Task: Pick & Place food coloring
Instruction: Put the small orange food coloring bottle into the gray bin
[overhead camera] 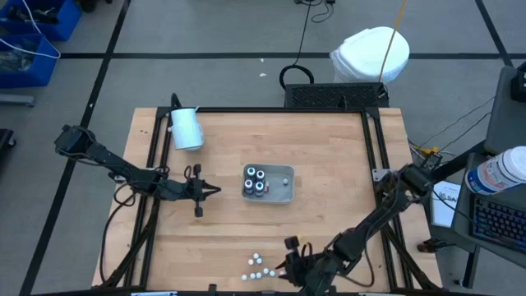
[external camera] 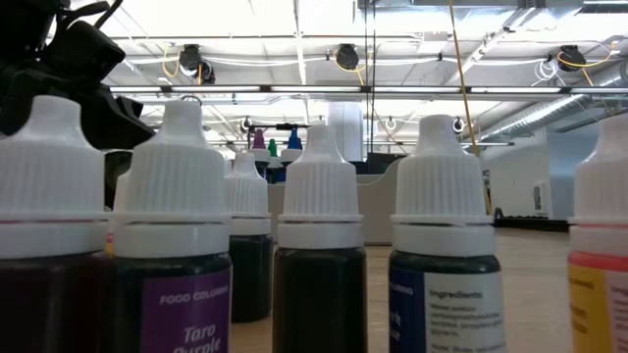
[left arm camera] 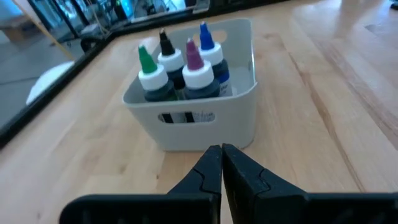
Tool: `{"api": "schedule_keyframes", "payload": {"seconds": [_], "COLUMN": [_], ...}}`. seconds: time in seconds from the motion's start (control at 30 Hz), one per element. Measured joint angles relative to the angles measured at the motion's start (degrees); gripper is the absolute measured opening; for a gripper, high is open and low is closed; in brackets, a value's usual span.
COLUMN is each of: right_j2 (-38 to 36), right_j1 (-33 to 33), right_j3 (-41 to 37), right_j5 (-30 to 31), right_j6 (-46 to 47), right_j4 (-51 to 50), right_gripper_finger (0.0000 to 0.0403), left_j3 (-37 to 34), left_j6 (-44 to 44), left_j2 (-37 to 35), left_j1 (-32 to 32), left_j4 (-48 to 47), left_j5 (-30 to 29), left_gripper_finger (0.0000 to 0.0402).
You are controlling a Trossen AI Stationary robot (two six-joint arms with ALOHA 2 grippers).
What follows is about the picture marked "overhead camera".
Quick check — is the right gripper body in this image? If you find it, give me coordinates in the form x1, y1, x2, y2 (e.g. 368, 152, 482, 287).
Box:
283, 235, 343, 296

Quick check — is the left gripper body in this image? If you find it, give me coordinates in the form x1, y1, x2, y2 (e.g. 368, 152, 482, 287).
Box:
172, 164, 209, 218

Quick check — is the grey plastic bin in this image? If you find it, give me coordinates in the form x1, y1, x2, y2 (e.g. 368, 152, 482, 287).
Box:
241, 163, 297, 206

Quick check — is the black floor clamp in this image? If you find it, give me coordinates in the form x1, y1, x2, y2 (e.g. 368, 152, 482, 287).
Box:
417, 238, 458, 254

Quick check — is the white paper sheet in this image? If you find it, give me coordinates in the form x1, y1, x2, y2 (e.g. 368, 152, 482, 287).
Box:
429, 179, 464, 229

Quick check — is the black vented box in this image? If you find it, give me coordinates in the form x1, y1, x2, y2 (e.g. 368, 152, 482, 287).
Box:
284, 81, 390, 110

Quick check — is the dark desk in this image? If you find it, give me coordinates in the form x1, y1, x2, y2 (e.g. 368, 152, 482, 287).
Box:
450, 152, 526, 289

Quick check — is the blue storage bin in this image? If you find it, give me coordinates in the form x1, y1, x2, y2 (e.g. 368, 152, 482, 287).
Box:
0, 0, 82, 42
0, 33, 62, 90

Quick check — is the black chair base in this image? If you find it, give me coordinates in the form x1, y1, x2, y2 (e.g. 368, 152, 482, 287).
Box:
0, 127, 17, 166

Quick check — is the black backlit keyboard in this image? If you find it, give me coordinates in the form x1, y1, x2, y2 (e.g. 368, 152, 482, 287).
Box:
469, 192, 526, 255

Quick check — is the grey metal bar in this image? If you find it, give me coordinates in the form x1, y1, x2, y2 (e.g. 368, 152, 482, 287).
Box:
0, 94, 36, 108

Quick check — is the white wipes canister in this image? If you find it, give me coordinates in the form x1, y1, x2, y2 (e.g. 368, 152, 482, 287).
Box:
464, 146, 526, 197

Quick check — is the grey side table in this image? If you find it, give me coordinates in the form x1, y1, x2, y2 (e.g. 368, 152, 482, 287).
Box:
483, 64, 526, 156

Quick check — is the black aluminium table frame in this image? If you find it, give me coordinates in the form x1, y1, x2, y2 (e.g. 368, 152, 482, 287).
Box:
98, 92, 441, 296

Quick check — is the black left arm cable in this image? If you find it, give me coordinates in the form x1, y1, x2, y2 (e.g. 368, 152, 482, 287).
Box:
99, 183, 139, 284

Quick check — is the black coiled floor cable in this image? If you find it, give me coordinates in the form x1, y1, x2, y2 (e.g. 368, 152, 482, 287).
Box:
279, 0, 316, 92

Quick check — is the black cable bundle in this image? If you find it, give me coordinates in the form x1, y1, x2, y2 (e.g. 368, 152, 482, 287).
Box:
293, 0, 337, 24

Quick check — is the yellow hanging cable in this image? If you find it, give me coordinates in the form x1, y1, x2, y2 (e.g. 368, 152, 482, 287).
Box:
377, 0, 408, 83

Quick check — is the white cable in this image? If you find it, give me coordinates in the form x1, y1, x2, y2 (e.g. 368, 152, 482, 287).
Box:
0, 0, 62, 60

